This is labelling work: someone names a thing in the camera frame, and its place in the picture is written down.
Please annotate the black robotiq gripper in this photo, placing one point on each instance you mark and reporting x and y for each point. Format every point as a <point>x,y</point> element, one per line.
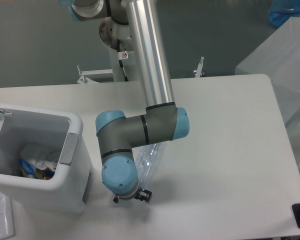
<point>138,193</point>

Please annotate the crushed clear plastic bottle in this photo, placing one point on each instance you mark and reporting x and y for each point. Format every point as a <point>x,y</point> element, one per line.
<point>146,162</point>

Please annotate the white paper wrapper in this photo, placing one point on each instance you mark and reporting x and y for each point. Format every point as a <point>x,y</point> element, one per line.
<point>41,156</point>

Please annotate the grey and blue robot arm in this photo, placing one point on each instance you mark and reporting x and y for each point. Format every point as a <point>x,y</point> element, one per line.
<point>130,29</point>

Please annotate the white open trash can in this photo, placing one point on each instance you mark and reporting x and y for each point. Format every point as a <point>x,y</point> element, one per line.
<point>68,190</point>

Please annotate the colourful trash inside can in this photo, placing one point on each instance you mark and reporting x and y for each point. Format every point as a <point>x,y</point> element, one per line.
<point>26,170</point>

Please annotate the white tray with plastic bag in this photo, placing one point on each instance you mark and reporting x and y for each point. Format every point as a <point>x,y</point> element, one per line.
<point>7,227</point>

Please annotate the grey side table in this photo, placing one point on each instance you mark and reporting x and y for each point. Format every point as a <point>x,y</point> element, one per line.
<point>278,57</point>

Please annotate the blue water jug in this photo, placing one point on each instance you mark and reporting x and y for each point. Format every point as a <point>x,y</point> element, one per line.
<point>281,10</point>

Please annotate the white pedestal base bracket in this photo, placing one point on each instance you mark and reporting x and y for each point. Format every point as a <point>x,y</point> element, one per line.
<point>95,76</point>

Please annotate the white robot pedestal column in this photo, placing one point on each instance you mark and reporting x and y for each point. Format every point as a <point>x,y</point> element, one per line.
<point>124,66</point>

